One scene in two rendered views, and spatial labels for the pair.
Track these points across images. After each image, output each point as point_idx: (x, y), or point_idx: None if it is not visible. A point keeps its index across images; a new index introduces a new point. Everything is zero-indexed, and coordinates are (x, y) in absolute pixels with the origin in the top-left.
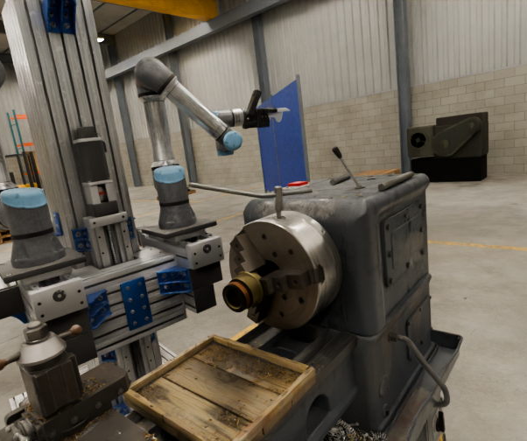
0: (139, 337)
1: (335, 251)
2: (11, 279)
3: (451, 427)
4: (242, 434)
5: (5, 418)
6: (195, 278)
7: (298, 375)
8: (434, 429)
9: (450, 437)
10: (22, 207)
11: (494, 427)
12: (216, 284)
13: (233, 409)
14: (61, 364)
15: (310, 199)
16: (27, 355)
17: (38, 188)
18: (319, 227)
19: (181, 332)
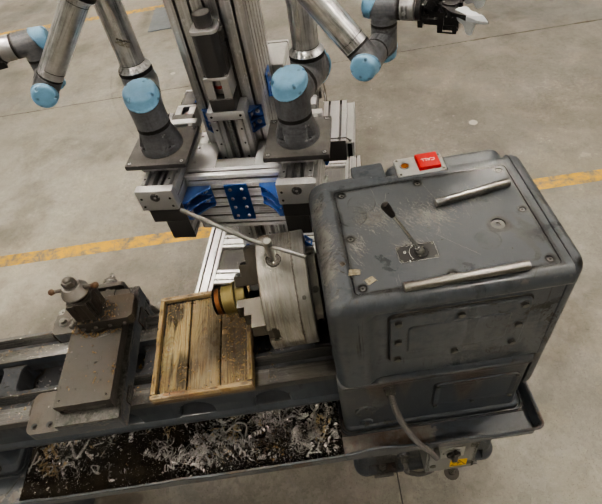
0: (244, 225)
1: (309, 320)
2: (130, 169)
3: (542, 452)
4: (167, 395)
5: None
6: (288, 207)
7: (245, 377)
8: (444, 454)
9: (527, 458)
10: (133, 111)
11: (586, 491)
12: (513, 89)
13: (190, 368)
14: (80, 305)
15: (335, 245)
16: (62, 295)
17: (151, 88)
18: (303, 291)
19: (412, 151)
